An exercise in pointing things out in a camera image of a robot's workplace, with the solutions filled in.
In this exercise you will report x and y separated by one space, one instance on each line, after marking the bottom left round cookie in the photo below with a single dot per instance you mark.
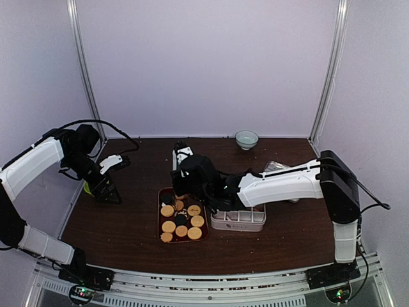
166 237

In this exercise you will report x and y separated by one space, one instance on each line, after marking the dotted round cookie right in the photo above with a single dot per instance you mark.
197 221

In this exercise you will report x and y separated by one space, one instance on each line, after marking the black round cookie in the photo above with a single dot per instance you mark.
167 198
180 220

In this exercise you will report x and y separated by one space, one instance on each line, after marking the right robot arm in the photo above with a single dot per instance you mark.
326 177

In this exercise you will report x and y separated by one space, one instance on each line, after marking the pale blue ceramic bowl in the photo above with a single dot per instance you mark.
246 139

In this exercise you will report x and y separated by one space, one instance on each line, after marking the green plastic bowl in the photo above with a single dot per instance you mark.
87 189

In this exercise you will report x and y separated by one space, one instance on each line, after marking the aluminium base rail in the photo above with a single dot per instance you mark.
279 288

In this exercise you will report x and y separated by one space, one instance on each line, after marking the large round tan cookie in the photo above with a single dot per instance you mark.
194 233

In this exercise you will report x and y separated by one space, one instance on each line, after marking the middle left dotted cookie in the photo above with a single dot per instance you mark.
167 210

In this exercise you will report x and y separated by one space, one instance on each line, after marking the dark red cookie tray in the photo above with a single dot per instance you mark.
189 200

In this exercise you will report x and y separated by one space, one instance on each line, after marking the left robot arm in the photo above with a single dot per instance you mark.
33 188

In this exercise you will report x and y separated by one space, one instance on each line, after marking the smooth round tan cookie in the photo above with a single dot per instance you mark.
181 231

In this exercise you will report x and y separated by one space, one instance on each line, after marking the white handled metal tongs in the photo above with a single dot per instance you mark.
179 202

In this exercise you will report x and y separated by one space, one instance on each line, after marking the right aluminium frame post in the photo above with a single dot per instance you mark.
333 64

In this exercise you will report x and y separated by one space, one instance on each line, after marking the white divided cookie tin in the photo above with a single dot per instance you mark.
248 220

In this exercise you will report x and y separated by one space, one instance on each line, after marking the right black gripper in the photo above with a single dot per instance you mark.
178 189

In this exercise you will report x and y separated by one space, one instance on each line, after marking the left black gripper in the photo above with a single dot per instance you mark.
100 196

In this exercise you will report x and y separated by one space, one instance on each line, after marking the round cookie with pink cross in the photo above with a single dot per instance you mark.
194 210

